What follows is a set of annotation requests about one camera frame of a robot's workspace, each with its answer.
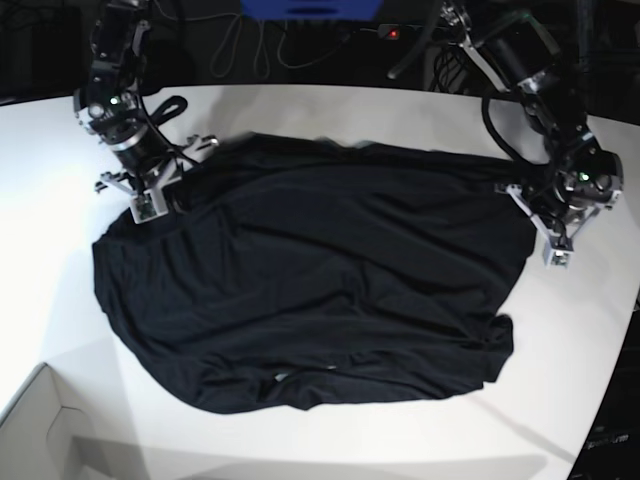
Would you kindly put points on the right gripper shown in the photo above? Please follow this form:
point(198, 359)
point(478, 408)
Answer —
point(148, 169)

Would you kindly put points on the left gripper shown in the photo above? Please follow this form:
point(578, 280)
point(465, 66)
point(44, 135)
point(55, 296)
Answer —
point(562, 209)

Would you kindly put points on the black t-shirt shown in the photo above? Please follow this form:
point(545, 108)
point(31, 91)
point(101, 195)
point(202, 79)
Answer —
point(301, 273)

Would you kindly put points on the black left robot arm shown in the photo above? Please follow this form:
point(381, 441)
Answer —
point(519, 57)

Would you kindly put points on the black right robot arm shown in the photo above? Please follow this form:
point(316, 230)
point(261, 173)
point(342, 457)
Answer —
point(111, 107)

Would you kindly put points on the blue plastic bin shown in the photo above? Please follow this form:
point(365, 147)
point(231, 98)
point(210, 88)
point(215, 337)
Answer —
point(351, 10)

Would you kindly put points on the black power strip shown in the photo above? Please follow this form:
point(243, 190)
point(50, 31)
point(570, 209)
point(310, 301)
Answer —
point(399, 32)

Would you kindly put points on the white cardboard box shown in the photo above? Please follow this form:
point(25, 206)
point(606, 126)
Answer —
point(35, 440)

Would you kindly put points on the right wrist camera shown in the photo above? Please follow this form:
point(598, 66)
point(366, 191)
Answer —
point(147, 207)

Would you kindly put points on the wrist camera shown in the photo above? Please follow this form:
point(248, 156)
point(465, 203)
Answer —
point(557, 256)
point(147, 207)

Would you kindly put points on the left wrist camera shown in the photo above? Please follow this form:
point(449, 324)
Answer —
point(557, 256)

